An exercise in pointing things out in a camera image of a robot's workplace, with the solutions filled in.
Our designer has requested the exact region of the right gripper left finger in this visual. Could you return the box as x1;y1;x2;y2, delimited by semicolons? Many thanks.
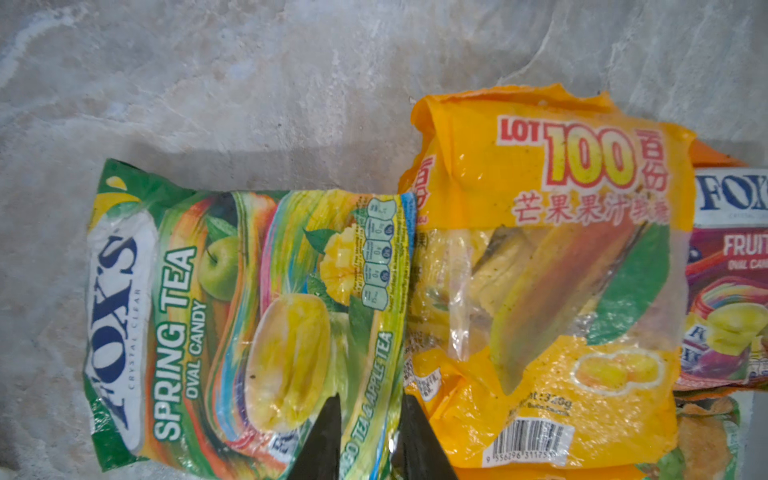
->
287;395;342;480

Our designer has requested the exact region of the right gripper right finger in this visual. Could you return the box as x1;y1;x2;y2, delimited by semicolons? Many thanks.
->
395;394;458;480

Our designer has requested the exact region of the green snack bag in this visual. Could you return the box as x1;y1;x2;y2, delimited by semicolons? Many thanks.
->
83;159;416;479
637;395;748;480
455;464;646;480

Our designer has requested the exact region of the yellow candy snack bag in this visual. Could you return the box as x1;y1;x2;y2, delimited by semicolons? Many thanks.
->
400;85;725;477

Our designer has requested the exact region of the pink candy snack bag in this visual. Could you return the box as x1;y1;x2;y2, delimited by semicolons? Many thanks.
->
676;167;767;391

